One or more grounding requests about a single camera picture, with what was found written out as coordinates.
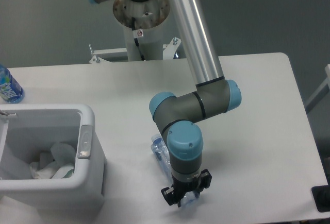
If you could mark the black object at table edge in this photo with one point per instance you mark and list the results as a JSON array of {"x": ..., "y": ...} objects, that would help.
[{"x": 321, "y": 197}]

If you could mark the white frame at right edge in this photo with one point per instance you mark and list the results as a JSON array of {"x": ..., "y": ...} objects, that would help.
[{"x": 321, "y": 91}]

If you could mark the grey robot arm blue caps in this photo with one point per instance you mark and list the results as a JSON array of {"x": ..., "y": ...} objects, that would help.
[{"x": 177, "y": 117}]

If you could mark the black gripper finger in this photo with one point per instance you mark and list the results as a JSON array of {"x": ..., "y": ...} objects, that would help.
[
  {"x": 172, "y": 195},
  {"x": 204, "y": 182}
]

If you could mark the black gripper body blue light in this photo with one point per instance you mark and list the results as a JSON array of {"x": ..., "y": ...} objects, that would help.
[{"x": 181, "y": 188}]

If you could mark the white paper wrapper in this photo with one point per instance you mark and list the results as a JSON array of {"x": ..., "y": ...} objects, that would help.
[{"x": 64, "y": 155}]

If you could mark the white table frame bracket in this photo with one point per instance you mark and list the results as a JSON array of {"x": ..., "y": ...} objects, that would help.
[{"x": 120, "y": 54}]

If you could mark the white paper trash in can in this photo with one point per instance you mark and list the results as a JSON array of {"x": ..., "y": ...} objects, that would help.
[{"x": 45, "y": 168}]

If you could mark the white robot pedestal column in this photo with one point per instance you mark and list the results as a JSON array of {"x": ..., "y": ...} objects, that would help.
[{"x": 142, "y": 24}]

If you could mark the clear plastic bottle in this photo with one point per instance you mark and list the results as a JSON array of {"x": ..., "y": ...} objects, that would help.
[{"x": 161, "y": 154}]

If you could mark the blue labelled water bottle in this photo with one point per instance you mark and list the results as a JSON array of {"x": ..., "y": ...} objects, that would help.
[{"x": 11, "y": 90}]

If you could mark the white plastic trash can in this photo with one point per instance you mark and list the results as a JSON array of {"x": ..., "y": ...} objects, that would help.
[{"x": 30, "y": 129}]

